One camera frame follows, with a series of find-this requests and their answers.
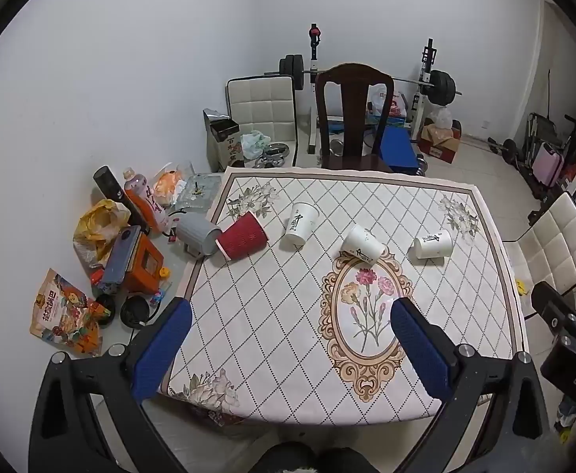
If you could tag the clear plastic bag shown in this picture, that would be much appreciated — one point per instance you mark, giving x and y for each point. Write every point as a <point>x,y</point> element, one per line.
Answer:
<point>442,118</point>

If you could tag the brown printed carton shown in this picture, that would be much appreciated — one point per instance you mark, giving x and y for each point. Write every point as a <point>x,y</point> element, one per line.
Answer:
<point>221,152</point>

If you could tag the grey flat device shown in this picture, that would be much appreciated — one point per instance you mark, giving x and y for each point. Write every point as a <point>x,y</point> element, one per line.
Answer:
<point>120,256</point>

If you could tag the grey ribbed cup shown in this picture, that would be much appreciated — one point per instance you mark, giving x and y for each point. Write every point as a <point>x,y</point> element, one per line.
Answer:
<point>194,234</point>

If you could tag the white paper cup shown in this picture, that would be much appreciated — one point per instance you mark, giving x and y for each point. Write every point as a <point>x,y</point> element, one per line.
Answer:
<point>434,245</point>
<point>364,244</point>
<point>301,224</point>

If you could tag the white padded chair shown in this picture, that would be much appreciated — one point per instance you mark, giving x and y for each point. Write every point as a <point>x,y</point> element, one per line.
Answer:
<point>559,241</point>
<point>260,103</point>

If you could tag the blue bench pad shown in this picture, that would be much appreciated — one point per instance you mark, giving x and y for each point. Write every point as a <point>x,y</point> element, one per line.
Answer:
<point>396,150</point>

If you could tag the black dumbbell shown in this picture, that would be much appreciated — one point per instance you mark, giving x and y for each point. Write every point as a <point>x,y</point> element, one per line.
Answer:
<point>508,148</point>

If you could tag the yellow plastic bag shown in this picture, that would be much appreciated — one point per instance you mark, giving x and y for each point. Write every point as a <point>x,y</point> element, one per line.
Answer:
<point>95,224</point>

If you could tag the clear glass tray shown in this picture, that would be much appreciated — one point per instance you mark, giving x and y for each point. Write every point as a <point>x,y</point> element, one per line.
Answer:
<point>196,194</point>

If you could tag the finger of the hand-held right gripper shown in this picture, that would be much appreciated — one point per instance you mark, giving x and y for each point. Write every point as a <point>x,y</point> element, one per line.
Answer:
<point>556,308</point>

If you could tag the white and red plastic bag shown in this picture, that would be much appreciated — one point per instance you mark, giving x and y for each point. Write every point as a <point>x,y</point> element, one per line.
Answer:
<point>397,103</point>

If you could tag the clear bag of orange snacks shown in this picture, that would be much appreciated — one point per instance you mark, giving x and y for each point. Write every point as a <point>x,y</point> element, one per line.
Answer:
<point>167,187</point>

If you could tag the steel bowl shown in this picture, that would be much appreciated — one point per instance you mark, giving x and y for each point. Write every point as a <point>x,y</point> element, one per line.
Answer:
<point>273,153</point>

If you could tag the cardboard box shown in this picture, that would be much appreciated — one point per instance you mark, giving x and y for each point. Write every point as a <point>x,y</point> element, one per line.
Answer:
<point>440,148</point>

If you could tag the colourful snack bag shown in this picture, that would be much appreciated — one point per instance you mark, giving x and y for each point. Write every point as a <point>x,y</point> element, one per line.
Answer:
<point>63,315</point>

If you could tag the barbell with black plates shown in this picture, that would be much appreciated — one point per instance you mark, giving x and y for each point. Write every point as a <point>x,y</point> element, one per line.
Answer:
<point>440,87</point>

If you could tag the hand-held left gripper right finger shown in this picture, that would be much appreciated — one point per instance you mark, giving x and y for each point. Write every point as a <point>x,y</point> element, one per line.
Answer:
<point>421,350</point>

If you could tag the black cylinder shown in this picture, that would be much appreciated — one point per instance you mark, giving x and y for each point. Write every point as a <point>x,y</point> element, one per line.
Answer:
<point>113,185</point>

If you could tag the white squat rack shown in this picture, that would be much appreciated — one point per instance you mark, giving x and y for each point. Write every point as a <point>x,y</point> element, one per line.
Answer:
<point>313,123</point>

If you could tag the green and white plastic bag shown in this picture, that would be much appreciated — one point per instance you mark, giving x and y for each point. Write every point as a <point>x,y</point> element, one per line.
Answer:
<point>254,144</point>

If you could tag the red ribbed paper cup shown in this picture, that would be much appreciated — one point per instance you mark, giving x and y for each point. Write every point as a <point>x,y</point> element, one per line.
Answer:
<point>242,236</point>

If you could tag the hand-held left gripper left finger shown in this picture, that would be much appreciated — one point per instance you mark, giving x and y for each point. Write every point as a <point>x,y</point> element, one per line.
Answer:
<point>162,350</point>

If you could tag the orange drink bottle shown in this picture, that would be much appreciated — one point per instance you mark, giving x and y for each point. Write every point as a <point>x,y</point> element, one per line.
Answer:
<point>145,202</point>

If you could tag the pink suitcase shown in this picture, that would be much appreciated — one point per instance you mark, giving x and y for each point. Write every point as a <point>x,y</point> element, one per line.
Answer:
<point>548,162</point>

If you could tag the floral diamond-pattern tablecloth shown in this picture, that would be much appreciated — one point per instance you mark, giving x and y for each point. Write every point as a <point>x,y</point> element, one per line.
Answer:
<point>268,305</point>

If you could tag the orange box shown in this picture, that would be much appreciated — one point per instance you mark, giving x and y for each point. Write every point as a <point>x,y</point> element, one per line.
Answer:
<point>147,266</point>

